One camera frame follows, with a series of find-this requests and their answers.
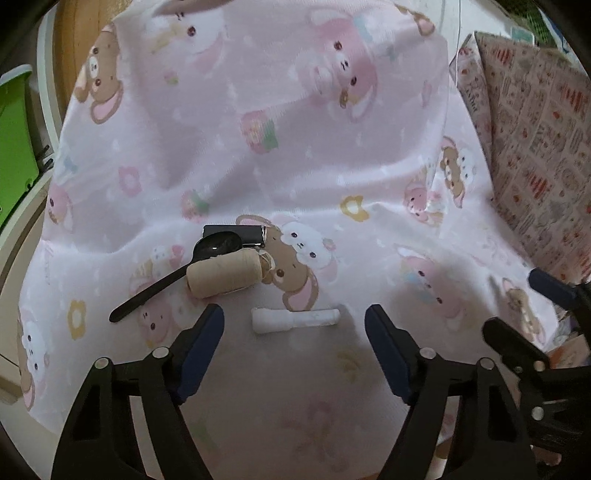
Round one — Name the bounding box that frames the white plastic tube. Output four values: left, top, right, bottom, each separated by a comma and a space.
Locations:
252, 308, 341, 335

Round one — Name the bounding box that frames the beige thread spool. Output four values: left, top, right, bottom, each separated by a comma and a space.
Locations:
186, 248, 274, 300

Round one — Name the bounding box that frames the black plastic spoon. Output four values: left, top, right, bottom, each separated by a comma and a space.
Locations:
108, 231, 242, 323

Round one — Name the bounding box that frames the strawberry print patchwork blanket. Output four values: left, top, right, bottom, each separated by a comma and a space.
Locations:
452, 32, 590, 283

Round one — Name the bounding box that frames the pink bear print sheet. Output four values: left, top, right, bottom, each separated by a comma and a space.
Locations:
19, 1, 531, 479

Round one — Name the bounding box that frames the green plastic storage box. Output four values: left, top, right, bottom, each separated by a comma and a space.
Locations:
0, 64, 39, 227

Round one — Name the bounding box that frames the wooden door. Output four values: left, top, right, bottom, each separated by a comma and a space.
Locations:
53, 0, 129, 115

